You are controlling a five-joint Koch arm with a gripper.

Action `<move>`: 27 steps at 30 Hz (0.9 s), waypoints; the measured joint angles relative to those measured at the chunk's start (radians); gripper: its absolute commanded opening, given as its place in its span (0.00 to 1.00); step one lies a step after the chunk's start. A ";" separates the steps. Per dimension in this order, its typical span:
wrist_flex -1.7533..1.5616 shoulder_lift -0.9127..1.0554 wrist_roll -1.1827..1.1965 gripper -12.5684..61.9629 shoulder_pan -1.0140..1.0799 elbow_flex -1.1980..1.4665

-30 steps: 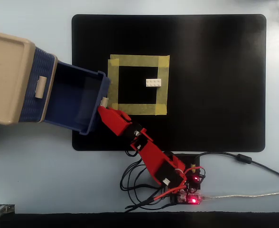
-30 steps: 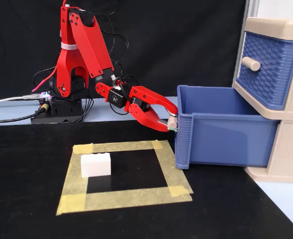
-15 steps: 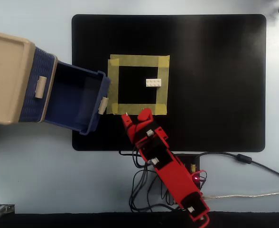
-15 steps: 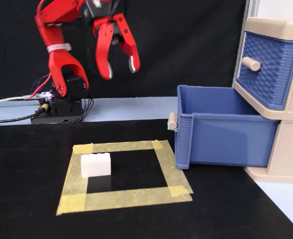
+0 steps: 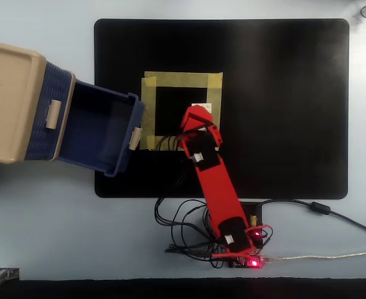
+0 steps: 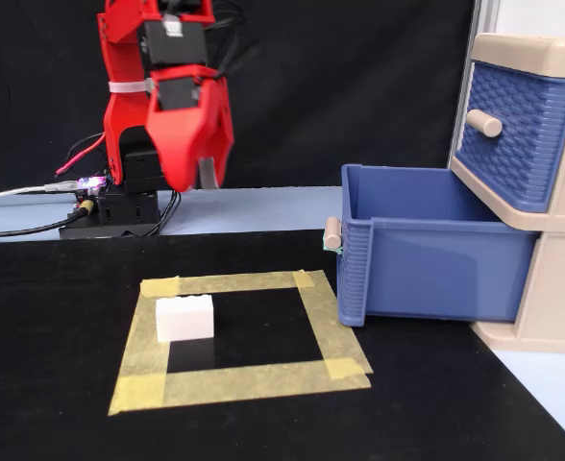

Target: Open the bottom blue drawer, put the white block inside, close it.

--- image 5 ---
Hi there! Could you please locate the blue drawer with beige handle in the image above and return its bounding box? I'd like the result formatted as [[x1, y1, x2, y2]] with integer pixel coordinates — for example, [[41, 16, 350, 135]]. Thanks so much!
[[24, 60, 73, 161]]

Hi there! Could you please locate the thin red wire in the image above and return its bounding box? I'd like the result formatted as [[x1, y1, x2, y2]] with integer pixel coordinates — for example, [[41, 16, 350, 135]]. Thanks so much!
[[212, 224, 273, 260]]

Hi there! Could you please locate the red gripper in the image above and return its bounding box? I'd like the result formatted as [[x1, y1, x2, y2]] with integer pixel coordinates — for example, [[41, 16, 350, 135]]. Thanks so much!
[[180, 105, 223, 147]]

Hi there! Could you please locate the black rectangular table mat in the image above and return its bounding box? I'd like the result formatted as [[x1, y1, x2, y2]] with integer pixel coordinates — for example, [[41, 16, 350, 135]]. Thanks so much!
[[93, 18, 350, 199]]

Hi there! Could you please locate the long yellow masking tape strip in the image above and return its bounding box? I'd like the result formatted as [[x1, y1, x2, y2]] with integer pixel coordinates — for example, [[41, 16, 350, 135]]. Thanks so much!
[[144, 71, 223, 88]]

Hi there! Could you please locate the black power cable with ferrite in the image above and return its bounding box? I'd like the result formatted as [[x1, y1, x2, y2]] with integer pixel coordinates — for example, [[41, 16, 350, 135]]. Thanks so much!
[[255, 199, 366, 241]]

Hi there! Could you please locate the silver braided usb cable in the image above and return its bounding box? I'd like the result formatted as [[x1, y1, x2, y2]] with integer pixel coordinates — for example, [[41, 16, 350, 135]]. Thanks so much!
[[265, 250, 366, 264]]

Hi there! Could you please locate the white toy building brick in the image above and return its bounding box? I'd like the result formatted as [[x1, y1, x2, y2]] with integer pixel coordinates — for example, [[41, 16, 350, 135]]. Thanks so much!
[[191, 102, 214, 114]]

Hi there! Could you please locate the blue drawer with taped handle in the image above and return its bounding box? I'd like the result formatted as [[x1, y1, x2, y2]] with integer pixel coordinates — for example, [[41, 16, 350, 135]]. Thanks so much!
[[57, 79, 147, 179]]

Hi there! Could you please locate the controller board with led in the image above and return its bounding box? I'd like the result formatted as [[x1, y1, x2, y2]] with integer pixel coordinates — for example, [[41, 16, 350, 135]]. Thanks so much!
[[231, 255, 269, 270]]

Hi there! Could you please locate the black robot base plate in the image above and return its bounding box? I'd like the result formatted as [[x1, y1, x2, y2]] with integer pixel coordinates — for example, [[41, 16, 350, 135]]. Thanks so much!
[[241, 201, 265, 250]]

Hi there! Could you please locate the black servo cable bundle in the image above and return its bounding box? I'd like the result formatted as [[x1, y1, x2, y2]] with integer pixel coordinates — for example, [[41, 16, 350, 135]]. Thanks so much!
[[154, 129, 230, 269]]

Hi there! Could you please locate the beige plastic drawer cabinet frame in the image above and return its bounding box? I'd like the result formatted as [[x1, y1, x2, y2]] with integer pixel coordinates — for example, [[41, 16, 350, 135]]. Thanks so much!
[[0, 39, 77, 164]]

